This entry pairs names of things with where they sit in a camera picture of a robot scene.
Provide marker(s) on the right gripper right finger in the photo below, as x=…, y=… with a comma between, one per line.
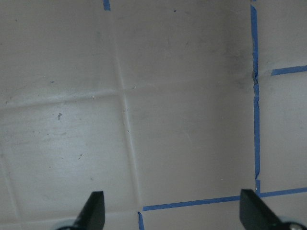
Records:
x=254, y=214

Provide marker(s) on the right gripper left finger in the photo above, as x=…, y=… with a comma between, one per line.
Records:
x=92, y=215

